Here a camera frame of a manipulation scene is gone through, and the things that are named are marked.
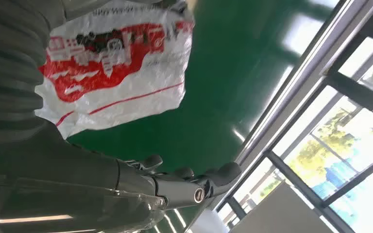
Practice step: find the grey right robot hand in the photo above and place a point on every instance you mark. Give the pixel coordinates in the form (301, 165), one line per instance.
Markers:
(61, 186)

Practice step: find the green conveyor belt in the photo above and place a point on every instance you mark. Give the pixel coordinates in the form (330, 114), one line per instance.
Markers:
(222, 96)

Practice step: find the long silver conveyor rail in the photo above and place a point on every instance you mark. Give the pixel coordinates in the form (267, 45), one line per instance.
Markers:
(302, 77)

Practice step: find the dark window frame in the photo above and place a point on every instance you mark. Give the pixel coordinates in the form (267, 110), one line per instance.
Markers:
(360, 93)

